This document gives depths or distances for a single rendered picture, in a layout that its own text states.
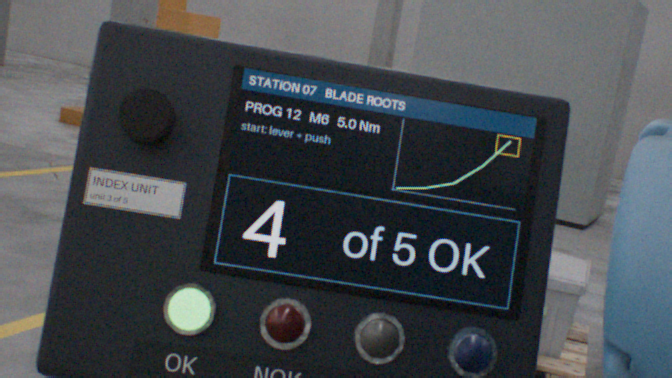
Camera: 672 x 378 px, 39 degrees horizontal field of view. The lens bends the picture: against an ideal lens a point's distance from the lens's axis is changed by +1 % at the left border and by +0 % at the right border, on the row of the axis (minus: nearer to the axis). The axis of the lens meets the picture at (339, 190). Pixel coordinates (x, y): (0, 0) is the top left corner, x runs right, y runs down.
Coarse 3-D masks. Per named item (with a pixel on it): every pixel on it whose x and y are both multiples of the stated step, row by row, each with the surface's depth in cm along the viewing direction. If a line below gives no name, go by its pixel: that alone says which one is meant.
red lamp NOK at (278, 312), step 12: (276, 300) 49; (288, 300) 49; (264, 312) 49; (276, 312) 49; (288, 312) 49; (300, 312) 49; (264, 324) 49; (276, 324) 49; (288, 324) 49; (300, 324) 49; (264, 336) 49; (276, 336) 49; (288, 336) 49; (300, 336) 49; (276, 348) 49; (288, 348) 49
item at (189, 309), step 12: (180, 288) 49; (192, 288) 49; (204, 288) 49; (168, 300) 49; (180, 300) 49; (192, 300) 49; (204, 300) 49; (168, 312) 49; (180, 312) 48; (192, 312) 48; (204, 312) 49; (180, 324) 49; (192, 324) 49; (204, 324) 49
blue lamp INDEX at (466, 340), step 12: (456, 336) 50; (468, 336) 50; (480, 336) 50; (456, 348) 50; (468, 348) 49; (480, 348) 49; (492, 348) 50; (456, 360) 50; (468, 360) 49; (480, 360) 49; (492, 360) 50; (468, 372) 50; (480, 372) 50
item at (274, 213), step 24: (240, 192) 50; (264, 192) 50; (288, 192) 50; (312, 192) 50; (240, 216) 50; (264, 216) 50; (288, 216) 50; (312, 216) 50; (216, 240) 50; (240, 240) 50; (264, 240) 50; (288, 240) 50; (216, 264) 49; (240, 264) 50; (264, 264) 50; (288, 264) 50
